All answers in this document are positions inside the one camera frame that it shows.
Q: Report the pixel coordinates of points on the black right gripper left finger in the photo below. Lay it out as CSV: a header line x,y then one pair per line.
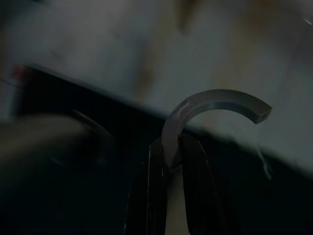
x,y
156,195

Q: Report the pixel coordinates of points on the tan cushion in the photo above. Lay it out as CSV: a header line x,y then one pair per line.
x,y
36,133

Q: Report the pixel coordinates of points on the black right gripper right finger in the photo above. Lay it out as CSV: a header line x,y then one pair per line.
x,y
200,195

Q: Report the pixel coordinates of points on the black furniture panel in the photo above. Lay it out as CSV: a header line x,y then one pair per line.
x,y
97,105

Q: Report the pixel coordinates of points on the grey curved plastic piece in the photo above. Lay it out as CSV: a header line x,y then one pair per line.
x,y
186,105

